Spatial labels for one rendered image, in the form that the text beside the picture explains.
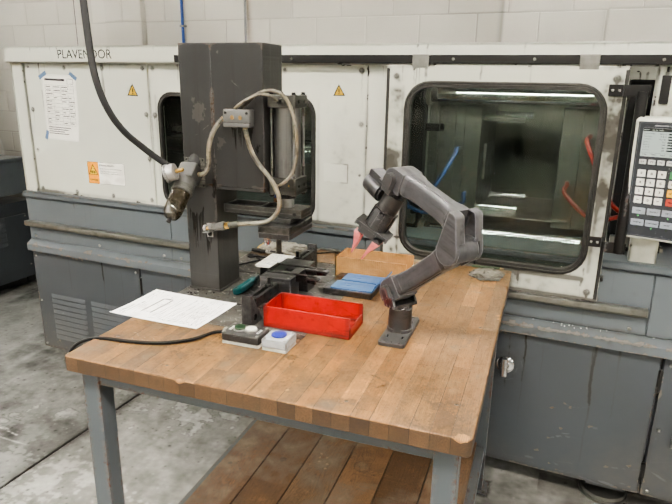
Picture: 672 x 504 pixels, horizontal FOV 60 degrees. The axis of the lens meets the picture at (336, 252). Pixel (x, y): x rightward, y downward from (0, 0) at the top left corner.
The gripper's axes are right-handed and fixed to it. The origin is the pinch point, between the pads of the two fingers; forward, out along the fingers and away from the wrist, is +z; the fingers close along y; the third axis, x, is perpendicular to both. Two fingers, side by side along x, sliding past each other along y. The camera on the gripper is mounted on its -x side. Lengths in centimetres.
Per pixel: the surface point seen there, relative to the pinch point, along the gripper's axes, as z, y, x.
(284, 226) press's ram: 8.8, 22.8, -4.6
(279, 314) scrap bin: 22.3, 7.5, 13.6
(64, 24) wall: 121, 371, -310
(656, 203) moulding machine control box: -48, -64, -55
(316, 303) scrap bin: 19.5, 2.0, 2.1
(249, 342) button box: 25.5, 8.1, 27.1
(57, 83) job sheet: 57, 175, -85
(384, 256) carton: 16.0, -3.9, -46.4
